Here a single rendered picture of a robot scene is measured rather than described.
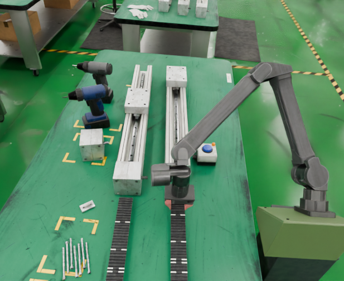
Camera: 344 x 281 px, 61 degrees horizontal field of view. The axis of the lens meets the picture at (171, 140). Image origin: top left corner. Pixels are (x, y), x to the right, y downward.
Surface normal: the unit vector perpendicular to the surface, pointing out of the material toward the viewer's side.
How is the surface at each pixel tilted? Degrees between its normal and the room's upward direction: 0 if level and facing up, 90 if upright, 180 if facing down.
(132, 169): 0
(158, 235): 0
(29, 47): 90
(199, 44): 90
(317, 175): 45
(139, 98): 0
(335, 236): 90
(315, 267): 90
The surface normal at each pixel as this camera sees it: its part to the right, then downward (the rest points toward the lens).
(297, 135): 0.07, -0.04
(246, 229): 0.05, -0.74
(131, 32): -0.09, 0.66
